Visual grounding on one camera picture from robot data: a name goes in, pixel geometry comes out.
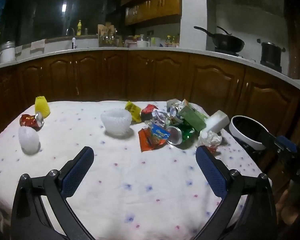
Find hanging dish towel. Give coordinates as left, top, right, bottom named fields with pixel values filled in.
left=30, top=39, right=46, bottom=52

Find green carton box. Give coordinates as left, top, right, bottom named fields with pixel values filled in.
left=178, top=104, right=207, bottom=132

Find brown wooden upper cabinets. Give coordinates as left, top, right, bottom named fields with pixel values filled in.
left=121, top=0, right=183, bottom=26

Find crumpled white tissue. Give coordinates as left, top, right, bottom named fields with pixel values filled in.
left=196, top=129, right=222, bottom=153

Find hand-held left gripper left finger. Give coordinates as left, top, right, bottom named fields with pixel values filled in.
left=10, top=146, right=95, bottom=240

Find white kitchen countertop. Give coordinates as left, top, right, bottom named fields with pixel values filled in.
left=0, top=45, right=300, bottom=92

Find yellow foam fruit net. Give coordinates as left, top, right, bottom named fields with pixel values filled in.
left=35, top=95, right=51, bottom=119

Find metal canister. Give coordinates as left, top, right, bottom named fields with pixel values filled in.
left=0, top=41, right=16, bottom=64

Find dark kitchen window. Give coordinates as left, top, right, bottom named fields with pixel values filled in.
left=0, top=0, right=123, bottom=47

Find brown wooden cabinets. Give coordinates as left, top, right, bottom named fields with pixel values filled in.
left=0, top=49, right=300, bottom=143
left=121, top=0, right=183, bottom=26

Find white foam block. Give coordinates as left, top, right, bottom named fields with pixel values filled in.
left=203, top=110, right=230, bottom=134

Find black cooking pot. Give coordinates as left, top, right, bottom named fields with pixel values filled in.
left=257, top=39, right=286, bottom=67

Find round white-rimmed bin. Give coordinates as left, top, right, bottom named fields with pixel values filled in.
left=229, top=115, right=272, bottom=151

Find orange snack wrapper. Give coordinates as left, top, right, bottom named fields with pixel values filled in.
left=138, top=127, right=167, bottom=152

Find white dotted tablecloth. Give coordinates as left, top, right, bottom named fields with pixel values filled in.
left=0, top=100, right=262, bottom=240

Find red snack wrapper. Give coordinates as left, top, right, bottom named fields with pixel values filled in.
left=141, top=104, right=158, bottom=115

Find blue snack wrapper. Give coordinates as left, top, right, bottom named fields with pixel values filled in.
left=150, top=123, right=171, bottom=140

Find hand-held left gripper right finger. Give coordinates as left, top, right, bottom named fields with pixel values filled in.
left=192, top=145, right=278, bottom=240

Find crushed green can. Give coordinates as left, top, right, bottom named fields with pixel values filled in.
left=166, top=122, right=199, bottom=148

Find white foam fruit net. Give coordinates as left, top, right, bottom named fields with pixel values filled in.
left=18, top=126, right=40, bottom=155

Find brown wooden lower cabinets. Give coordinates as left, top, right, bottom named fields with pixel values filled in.
left=0, top=49, right=300, bottom=143

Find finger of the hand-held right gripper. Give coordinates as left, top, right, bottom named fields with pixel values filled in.
left=264, top=132, right=298, bottom=155

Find crushed red can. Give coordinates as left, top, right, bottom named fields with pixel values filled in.
left=20, top=112, right=45, bottom=130

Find yellow snack wrapper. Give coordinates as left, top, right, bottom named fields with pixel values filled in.
left=125, top=101, right=142, bottom=123

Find silver foil wrapper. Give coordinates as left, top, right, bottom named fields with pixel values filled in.
left=144, top=109, right=171, bottom=128

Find black wok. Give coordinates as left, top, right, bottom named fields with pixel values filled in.
left=193, top=26, right=245, bottom=53

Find shiny silver foil bag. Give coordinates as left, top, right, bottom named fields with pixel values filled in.
left=166, top=98, right=190, bottom=117

